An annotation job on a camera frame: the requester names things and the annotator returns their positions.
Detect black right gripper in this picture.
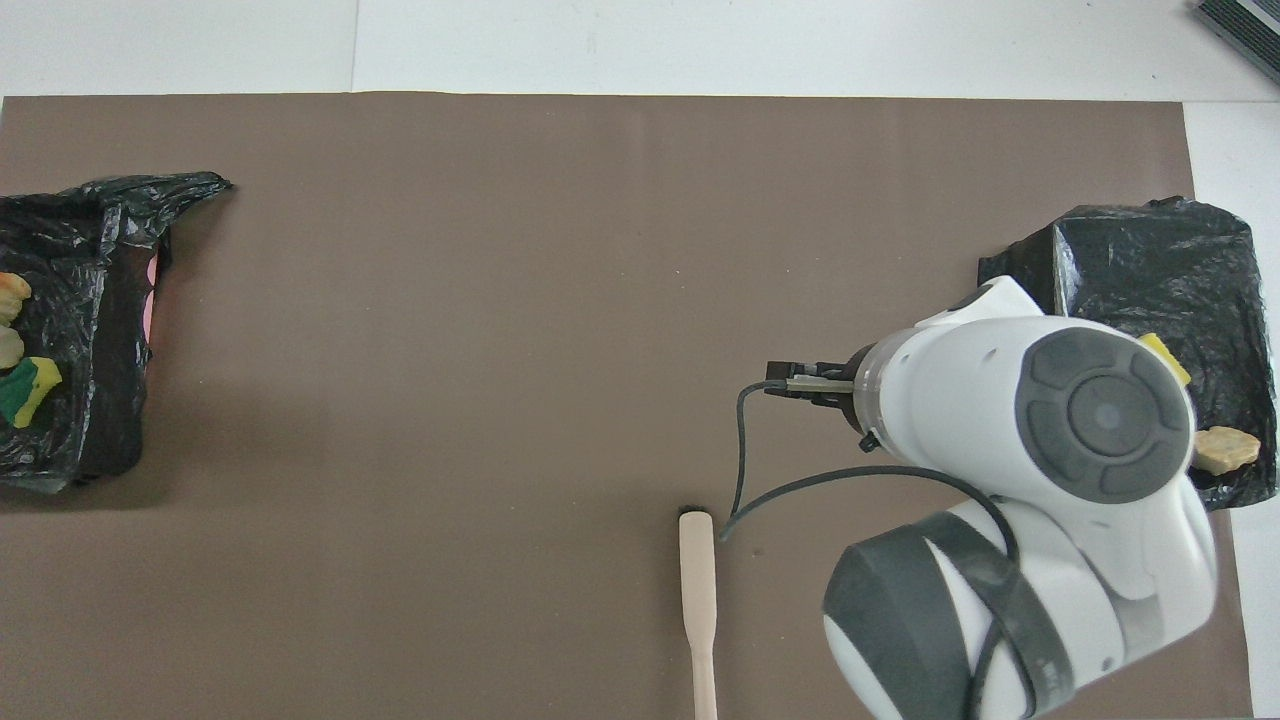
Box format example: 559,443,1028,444
765,345,881,453

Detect beige hand brush black bristles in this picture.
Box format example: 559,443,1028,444
678,507,720,720

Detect yellow sponge with green side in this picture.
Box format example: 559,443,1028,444
1138,333,1193,389

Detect tan striped bread piece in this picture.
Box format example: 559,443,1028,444
1192,426,1263,476

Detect yellow curved sponge piece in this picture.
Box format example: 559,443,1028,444
0,357,63,429

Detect black trash bag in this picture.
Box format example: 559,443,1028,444
0,172,233,494
977,196,1280,513

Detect brown paper table mat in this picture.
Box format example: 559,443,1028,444
0,92,1256,720

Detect grey ribbed device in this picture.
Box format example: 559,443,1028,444
1193,0,1280,86

